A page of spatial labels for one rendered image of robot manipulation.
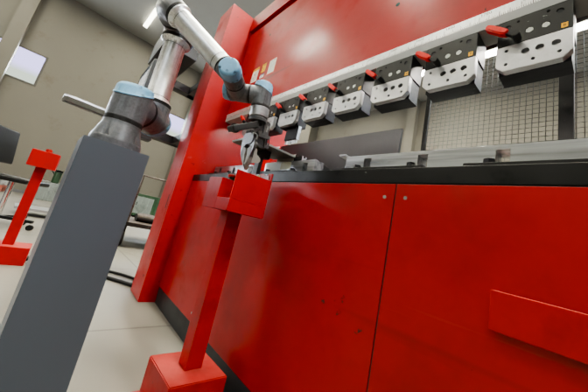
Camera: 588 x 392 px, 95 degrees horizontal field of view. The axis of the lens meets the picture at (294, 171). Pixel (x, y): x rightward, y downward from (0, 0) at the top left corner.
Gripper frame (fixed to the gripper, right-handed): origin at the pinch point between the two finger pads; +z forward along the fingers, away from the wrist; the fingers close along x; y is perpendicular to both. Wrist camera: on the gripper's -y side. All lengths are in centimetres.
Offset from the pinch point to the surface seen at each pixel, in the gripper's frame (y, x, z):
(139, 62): 98, 966, -418
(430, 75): 29, -55, -36
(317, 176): 17.2, -22.3, 0.1
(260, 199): 6.6, -4.8, 11.3
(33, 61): -146, 963, -289
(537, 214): 14, -83, 8
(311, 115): 31.6, 0.2, -32.4
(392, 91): 30, -41, -34
